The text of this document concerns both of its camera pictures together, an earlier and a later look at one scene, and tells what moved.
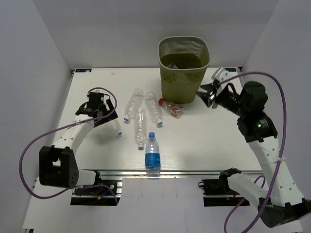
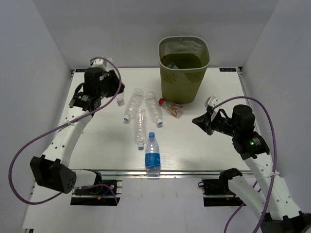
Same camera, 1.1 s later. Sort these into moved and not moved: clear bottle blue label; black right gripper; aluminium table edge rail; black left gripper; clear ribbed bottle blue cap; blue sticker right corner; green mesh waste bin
Moved: black right gripper; black left gripper
Not moved: aluminium table edge rail; clear bottle blue label; clear ribbed bottle blue cap; blue sticker right corner; green mesh waste bin
